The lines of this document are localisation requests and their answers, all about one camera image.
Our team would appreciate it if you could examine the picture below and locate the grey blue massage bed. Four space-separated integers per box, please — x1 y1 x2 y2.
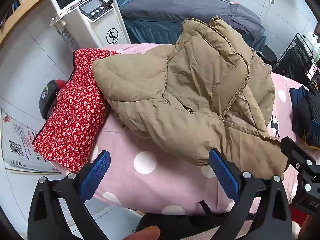
119 0 267 53

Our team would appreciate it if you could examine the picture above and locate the red cloth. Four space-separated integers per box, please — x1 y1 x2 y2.
287 204 309 230

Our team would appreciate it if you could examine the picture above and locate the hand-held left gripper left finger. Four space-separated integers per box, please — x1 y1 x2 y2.
27 150 111 240

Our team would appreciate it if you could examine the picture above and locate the black wire rack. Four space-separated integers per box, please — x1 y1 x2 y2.
271 33 320 90

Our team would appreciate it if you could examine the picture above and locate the tan puffer jacket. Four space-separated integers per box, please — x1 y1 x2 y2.
92 16 288 178

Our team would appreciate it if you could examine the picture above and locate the wooden shelf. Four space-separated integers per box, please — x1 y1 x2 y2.
0 0 50 45

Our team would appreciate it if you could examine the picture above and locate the black and red device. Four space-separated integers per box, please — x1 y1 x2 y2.
39 79 68 120

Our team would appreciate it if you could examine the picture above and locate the person's left hand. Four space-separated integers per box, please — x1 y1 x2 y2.
124 225 161 240

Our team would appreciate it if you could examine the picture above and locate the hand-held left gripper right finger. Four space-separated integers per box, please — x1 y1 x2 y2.
209 149 292 240

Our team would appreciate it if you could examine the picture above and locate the red floral pillow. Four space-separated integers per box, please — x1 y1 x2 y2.
32 49 120 173

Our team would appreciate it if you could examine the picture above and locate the red white tag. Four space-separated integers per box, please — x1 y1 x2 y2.
307 64 320 80

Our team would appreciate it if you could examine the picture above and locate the pink polka dot bed sheet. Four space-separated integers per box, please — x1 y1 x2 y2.
86 43 307 217

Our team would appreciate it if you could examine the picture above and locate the white machine with screen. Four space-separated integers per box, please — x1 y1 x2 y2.
46 0 132 49

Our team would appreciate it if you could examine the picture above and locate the black round stool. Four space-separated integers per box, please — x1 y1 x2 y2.
257 44 278 64

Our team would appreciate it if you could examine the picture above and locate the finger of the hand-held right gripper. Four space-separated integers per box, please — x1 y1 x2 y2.
280 136 317 179

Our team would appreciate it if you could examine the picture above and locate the navy garment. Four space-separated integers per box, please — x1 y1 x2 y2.
289 85 313 140

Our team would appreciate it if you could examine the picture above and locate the printed poster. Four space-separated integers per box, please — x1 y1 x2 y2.
0 109 62 174

